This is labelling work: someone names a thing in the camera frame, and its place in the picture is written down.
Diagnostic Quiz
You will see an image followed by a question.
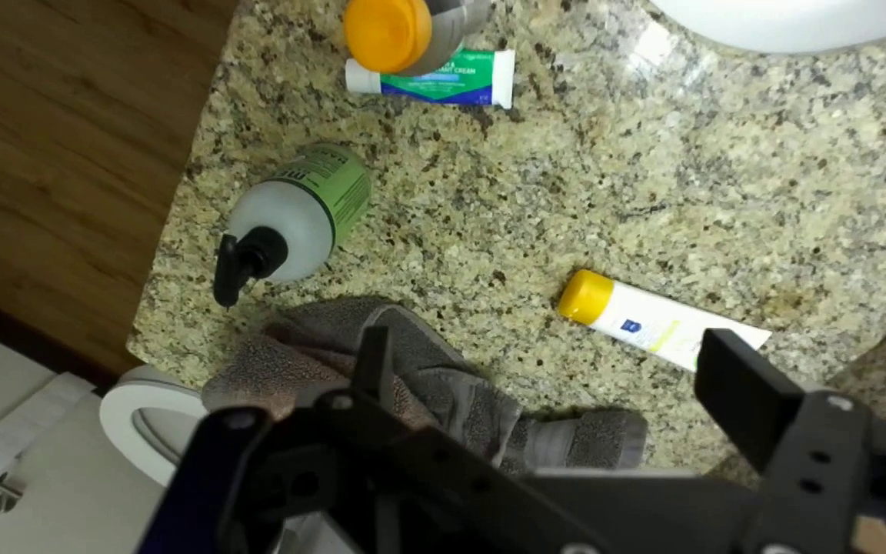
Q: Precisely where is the yellow cap white squeeze tube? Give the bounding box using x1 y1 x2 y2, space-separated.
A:
552 269 776 377

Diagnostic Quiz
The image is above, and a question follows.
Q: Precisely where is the white toilet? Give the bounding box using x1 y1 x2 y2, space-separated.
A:
0 318 210 554

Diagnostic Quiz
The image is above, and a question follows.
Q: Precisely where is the white oval sink basin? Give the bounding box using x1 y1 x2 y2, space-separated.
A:
646 0 886 55

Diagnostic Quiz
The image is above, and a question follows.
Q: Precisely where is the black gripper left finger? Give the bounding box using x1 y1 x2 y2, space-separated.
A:
140 323 609 554

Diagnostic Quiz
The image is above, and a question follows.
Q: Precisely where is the green label soap pump bottle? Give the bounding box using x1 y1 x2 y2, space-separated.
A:
210 144 377 312

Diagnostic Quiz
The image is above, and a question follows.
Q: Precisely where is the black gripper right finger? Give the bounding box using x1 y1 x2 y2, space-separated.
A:
692 328 886 554

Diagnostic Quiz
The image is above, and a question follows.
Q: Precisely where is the green toothpaste tube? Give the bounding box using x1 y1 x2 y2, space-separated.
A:
341 46 521 112

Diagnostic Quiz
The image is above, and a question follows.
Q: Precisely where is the brown grey towel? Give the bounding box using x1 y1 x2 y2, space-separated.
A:
201 292 654 476

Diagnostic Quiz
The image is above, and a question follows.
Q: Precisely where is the orange cap spray can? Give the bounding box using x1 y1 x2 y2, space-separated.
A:
341 0 493 78

